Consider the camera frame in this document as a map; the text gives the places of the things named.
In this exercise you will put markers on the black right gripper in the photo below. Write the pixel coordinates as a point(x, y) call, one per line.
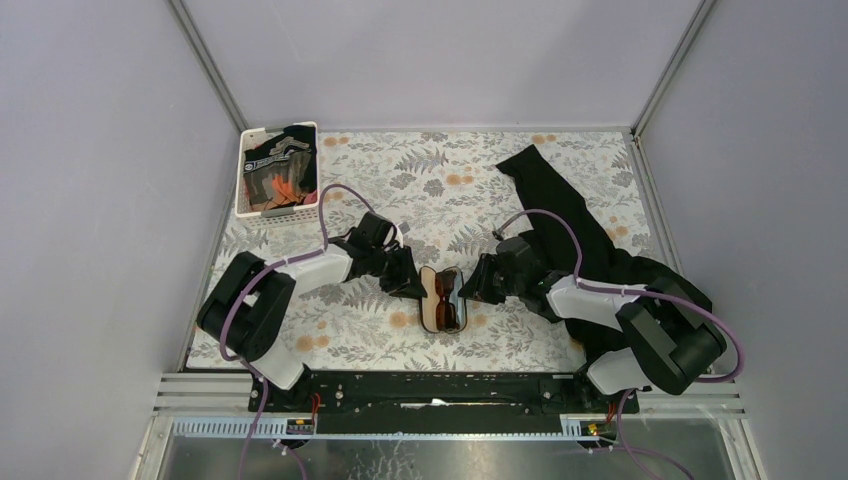
point(478, 286)

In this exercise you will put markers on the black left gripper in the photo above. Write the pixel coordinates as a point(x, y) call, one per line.
point(407, 271)

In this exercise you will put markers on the black glasses case tan lining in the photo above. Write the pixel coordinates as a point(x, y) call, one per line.
point(427, 304)

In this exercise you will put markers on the brown tortoiseshell sunglasses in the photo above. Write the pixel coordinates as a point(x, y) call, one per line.
point(446, 311)

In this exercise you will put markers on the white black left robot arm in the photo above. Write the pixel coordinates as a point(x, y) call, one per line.
point(246, 308)

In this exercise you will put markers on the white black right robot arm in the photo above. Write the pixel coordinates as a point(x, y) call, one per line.
point(667, 342)

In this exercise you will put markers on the floral patterned table mat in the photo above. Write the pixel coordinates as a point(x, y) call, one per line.
point(447, 189)

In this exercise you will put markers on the black cloth garment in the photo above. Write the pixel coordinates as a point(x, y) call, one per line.
point(539, 186)

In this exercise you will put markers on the black orange clothes in basket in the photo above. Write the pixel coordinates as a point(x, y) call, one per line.
point(281, 171)

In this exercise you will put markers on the white perforated plastic basket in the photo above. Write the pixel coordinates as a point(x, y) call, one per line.
point(272, 218)

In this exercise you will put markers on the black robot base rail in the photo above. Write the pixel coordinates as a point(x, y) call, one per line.
point(381, 401)

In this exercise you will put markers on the grey slotted cable duct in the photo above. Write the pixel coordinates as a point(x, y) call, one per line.
point(306, 429)

